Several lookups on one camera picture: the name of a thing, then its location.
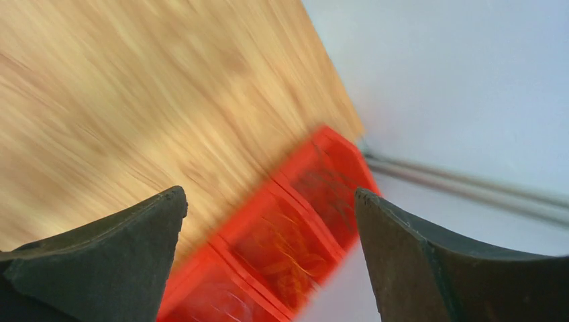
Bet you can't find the right corner aluminium post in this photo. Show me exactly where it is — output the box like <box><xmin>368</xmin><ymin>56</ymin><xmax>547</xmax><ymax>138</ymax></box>
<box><xmin>364</xmin><ymin>151</ymin><xmax>568</xmax><ymax>228</ymax></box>

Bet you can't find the red plastic bin row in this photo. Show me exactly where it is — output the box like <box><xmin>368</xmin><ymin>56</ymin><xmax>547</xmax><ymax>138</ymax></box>
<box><xmin>158</xmin><ymin>126</ymin><xmax>378</xmax><ymax>321</ymax></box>

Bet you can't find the black wire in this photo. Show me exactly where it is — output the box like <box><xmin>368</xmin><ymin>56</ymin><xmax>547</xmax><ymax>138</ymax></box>
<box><xmin>297</xmin><ymin>151</ymin><xmax>356</xmax><ymax>232</ymax></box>

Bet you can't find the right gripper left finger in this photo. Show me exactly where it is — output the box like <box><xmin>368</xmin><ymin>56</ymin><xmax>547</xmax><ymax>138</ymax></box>
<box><xmin>1</xmin><ymin>186</ymin><xmax>188</xmax><ymax>321</ymax></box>

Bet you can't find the orange wire in bin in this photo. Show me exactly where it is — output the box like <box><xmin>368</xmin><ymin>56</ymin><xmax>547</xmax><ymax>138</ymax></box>
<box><xmin>248</xmin><ymin>213</ymin><xmax>330</xmax><ymax>307</ymax></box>

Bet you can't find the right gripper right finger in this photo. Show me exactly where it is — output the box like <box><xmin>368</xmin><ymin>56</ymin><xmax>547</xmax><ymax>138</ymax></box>
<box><xmin>354</xmin><ymin>188</ymin><xmax>568</xmax><ymax>321</ymax></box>

